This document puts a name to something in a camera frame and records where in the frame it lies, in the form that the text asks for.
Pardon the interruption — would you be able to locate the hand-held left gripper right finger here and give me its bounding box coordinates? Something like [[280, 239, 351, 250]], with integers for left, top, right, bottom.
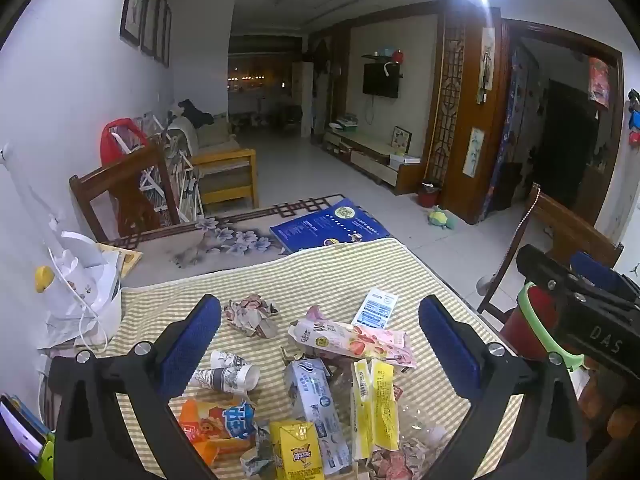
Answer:
[[418, 295, 588, 480]]

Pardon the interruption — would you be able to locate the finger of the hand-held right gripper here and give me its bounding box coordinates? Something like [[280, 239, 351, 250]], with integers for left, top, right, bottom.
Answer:
[[570, 251, 640, 308], [516, 244, 591, 306]]

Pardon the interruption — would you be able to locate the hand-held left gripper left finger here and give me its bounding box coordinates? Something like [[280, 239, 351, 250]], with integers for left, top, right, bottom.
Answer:
[[47, 294, 223, 480]]

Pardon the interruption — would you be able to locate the red bin with green rim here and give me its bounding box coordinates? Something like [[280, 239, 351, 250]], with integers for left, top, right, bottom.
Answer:
[[500, 281, 586, 371]]

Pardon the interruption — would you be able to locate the pink snack packet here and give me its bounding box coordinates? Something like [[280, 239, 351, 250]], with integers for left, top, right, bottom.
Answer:
[[287, 305, 417, 368]]

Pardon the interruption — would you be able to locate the yellow drink carton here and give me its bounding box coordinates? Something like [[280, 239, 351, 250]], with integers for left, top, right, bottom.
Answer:
[[269, 420, 323, 480]]

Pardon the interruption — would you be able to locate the person's right hand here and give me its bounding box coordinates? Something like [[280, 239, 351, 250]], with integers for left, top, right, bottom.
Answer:
[[577, 372, 640, 466]]

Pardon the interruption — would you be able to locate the printed paper cup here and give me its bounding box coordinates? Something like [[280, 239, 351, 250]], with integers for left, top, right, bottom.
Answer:
[[190, 365, 262, 395], [209, 350, 252, 370]]

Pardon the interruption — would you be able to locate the carved wooden chair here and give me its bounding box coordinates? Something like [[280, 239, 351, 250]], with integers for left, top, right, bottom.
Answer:
[[477, 182, 626, 331]]

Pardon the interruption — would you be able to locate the crumpled printed paper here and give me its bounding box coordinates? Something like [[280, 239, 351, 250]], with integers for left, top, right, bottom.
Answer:
[[240, 432, 278, 480], [222, 297, 281, 339]]

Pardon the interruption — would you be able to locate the white and blue small box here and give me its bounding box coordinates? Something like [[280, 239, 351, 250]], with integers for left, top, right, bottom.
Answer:
[[351, 287, 399, 330]]

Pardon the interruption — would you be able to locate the orange and blue snack packet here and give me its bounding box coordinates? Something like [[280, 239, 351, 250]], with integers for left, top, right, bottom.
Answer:
[[179, 397, 258, 466]]

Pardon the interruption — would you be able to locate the clear plastic wrap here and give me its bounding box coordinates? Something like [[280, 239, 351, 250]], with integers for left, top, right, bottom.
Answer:
[[397, 400, 451, 456]]

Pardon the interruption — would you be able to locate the yellow plastic wrapper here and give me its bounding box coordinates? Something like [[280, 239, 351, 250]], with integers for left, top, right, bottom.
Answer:
[[350, 358, 401, 461]]

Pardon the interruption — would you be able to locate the tan cardboard sheet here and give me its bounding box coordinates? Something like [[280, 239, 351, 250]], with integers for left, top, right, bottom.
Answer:
[[97, 242, 143, 278]]

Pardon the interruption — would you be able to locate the green plush toy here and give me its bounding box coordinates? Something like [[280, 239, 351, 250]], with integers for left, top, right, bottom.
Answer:
[[427, 206, 458, 231]]

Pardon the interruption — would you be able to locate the small red bin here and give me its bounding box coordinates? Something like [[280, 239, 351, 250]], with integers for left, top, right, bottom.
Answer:
[[417, 180, 443, 208]]

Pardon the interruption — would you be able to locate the crumpled pink wrapper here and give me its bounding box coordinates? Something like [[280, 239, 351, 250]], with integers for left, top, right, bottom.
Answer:
[[367, 447, 416, 480]]

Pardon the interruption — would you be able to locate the blue and white carton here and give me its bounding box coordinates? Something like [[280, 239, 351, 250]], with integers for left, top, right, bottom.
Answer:
[[283, 357, 353, 476]]

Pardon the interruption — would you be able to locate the yellow checked table mat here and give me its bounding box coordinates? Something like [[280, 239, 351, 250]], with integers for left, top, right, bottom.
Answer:
[[107, 237, 526, 480]]

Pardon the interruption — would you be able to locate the blue printed door curtain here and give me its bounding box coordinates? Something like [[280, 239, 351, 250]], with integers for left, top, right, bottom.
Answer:
[[482, 45, 531, 221]]

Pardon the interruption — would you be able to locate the white book rack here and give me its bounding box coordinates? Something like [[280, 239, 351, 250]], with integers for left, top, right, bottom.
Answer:
[[132, 115, 206, 226]]

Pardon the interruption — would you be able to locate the blue flat box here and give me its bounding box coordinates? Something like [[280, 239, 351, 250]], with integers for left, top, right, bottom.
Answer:
[[269, 198, 391, 253]]

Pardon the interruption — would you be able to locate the yellow wooden sofa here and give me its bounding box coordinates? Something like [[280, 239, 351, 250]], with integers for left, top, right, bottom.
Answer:
[[167, 100, 258, 211]]

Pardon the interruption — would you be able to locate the wooden lattice partition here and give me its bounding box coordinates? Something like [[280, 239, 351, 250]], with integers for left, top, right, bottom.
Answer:
[[427, 10, 506, 226]]

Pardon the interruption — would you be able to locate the plain wooden chair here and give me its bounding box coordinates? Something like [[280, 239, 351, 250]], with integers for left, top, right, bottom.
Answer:
[[69, 142, 201, 248]]

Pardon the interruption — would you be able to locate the low television cabinet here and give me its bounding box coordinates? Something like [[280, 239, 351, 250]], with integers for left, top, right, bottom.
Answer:
[[322, 127, 426, 196]]

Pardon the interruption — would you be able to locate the red plastic basket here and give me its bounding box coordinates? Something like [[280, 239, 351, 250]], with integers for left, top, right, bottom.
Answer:
[[100, 118, 151, 166]]

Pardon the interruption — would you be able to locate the black cloth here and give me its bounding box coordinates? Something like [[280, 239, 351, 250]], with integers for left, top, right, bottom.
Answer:
[[177, 99, 216, 126]]

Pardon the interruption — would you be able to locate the white bead chain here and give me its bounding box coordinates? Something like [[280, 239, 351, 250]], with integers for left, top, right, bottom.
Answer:
[[490, 183, 542, 281]]

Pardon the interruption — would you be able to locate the bamboo wall scroll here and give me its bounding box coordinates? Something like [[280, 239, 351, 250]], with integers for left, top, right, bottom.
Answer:
[[464, 127, 486, 177]]

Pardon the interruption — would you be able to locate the small picture frame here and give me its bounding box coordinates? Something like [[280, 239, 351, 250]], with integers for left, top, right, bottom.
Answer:
[[391, 126, 413, 156]]

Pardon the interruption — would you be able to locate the red wall poster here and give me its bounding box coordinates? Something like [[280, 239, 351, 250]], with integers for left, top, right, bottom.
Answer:
[[587, 56, 612, 111]]

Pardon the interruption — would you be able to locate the tall wall scroll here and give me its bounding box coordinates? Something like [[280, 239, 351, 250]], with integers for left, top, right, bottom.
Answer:
[[480, 27, 497, 103]]

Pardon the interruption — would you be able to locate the wall television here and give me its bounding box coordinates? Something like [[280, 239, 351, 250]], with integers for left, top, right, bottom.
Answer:
[[362, 62, 401, 100]]

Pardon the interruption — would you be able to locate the wall shelf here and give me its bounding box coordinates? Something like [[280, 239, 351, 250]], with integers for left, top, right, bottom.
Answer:
[[361, 49, 405, 63]]

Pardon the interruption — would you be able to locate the framed wall picture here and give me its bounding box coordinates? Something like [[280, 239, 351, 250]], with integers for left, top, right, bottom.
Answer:
[[163, 4, 173, 68], [119, 0, 153, 47], [140, 0, 162, 57], [154, 0, 168, 65]]

